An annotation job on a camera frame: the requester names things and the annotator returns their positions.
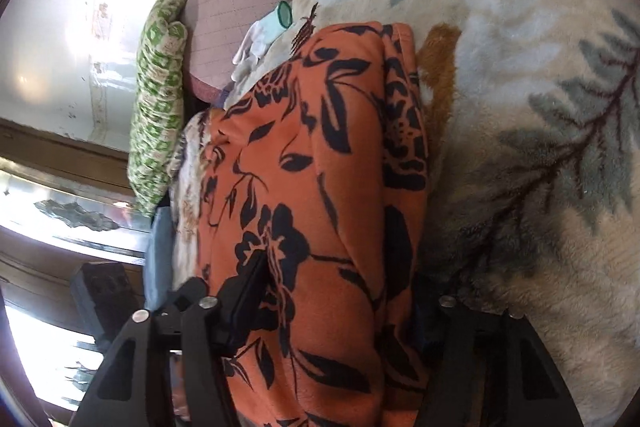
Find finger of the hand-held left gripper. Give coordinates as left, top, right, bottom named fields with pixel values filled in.
left=159, top=278, right=210, bottom=315

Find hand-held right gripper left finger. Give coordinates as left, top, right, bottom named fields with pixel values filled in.
left=67, top=252, right=268, bottom=427

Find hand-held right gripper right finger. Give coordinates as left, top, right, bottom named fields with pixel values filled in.
left=417, top=294, right=583, bottom=427

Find orange floral garment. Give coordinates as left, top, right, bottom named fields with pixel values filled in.
left=197, top=22, right=436, bottom=427

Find blue-grey plush blanket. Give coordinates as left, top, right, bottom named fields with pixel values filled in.
left=142, top=207, right=176, bottom=313

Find wooden framed window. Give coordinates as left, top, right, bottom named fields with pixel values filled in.
left=0, top=117, right=156, bottom=427

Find green checked pillow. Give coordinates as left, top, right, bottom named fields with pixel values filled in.
left=126, top=0, right=208, bottom=218

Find leaf printed fleece blanket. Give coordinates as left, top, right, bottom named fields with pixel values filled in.
left=167, top=0, right=640, bottom=423

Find white glove with teal cuff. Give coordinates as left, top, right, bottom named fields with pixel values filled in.
left=231, top=0, right=293, bottom=82

